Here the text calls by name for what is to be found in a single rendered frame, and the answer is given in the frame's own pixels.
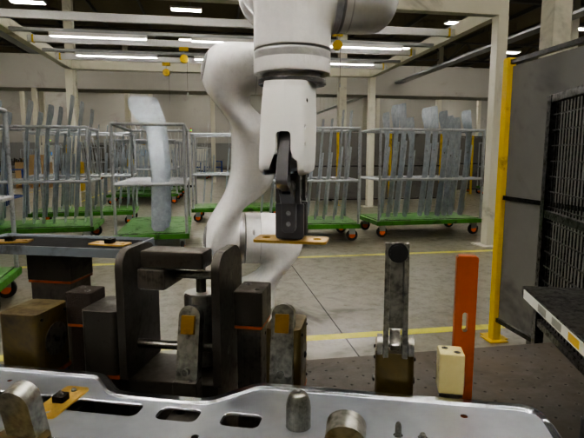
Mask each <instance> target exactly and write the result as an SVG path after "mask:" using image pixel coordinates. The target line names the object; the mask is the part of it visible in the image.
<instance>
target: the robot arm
mask: <svg viewBox="0 0 584 438"><path fill-rule="evenodd" d="M398 3H399V0H239V4H240V7H241V10H242V13H243V15H244V16H245V17H246V18H247V20H248V21H249V22H250V23H251V24H252V25H253V26H254V42H253V43H251V42H223V43H218V44H216V45H214V46H212V47H211V48H210V49H209V50H208V51H207V53H206V54H205V55H204V58H203V60H202V67H201V79H202V84H203V86H204V88H205V90H206V92H207V93H208V95H209V97H210V98H211V99H212V101H213V102H214V103H215V104H216V106H217V107H218V108H219V109H220V111H221V112H222V113H223V114H224V115H225V117H226V118H227V120H228V122H229V126H230V130H231V165H230V173H229V182H228V185H227V188H226V190H225V192H224V194H223V196H222V199H221V200H220V202H219V203H218V204H217V206H216V208H215V209H214V211H213V213H212V214H211V216H210V218H209V220H208V222H207V224H206V226H205V230H204V233H203V247H204V248H211V250H212V258H213V255H214V253H215V252H216V251H217V250H218V249H221V248H222V247H224V246H226V245H228V244H233V245H237V246H238V247H239V250H240V252H241V258H242V263H261V265H260V267H259V268H258V269H257V270H255V271H254V272H252V273H250V274H248V275H246V276H243V277H242V283H243V282H270V283H271V314H270V318H269V321H270V320H271V318H272V311H273V309H274V306H275V289H276V286H277V283H278V282H279V280H280V279H281V277H282V276H283V274H284V273H285V272H286V271H287V270H288V269H289V267H290V266H291V265H292V264H293V263H294V261H295V260H296V258H297V257H298V256H299V254H300V252H301V250H302V246H303V244H289V243H265V242H253V239H254V238H256V237H257V236H259V235H275V236H276V237H277V238H278V239H302V238H303V237H304V236H305V235H306V234H307V233H308V201H307V178H308V173H310V172H311V171H312V170H314V168H315V144H316V88H321V87H324V86H326V79H324V77H327V76H330V66H331V63H330V51H331V35H333V34H343V35H371V34H375V33H377V32H379V31H381V30H383V29H384V28H385V27H386V26H387V25H388V24H389V23H390V22H391V20H392V19H393V17H394V15H395V12H396V9H397V5H398ZM252 95H262V109H261V115H260V114H259V113H258V112H257V111H256V110H255V109H254V108H253V107H252V106H251V104H250V102H249V97H250V96H252ZM290 171H294V173H290ZM274 176H275V201H276V204H275V213H242V211H243V210H244V209H245V208H246V207H247V206H248V205H250V204H251V203H252V202H253V201H255V200H256V199H258V198H259V197H261V196H262V195H263V194H264V193H265V192H266V191H267V190H268V188H269V186H270V184H271V183H272V182H273V179H274Z"/></svg>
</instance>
